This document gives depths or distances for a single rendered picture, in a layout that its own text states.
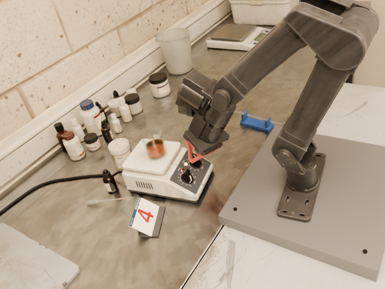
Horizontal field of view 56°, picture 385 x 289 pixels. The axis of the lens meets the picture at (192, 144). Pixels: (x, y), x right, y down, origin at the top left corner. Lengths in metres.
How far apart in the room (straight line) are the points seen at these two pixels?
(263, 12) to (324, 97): 1.19
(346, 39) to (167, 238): 0.54
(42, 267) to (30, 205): 0.24
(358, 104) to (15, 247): 1.02
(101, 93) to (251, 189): 0.69
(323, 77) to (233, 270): 0.41
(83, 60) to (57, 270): 0.72
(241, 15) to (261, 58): 1.22
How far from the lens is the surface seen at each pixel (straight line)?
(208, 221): 0.85
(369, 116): 1.16
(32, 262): 0.92
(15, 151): 1.17
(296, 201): 0.82
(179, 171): 0.90
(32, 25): 1.21
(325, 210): 0.81
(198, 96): 0.78
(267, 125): 1.08
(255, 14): 1.83
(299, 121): 0.70
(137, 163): 0.92
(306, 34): 0.58
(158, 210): 0.90
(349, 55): 0.58
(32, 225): 1.02
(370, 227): 0.80
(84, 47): 1.33
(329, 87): 0.64
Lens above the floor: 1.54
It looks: 37 degrees down
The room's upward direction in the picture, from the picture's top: 12 degrees counter-clockwise
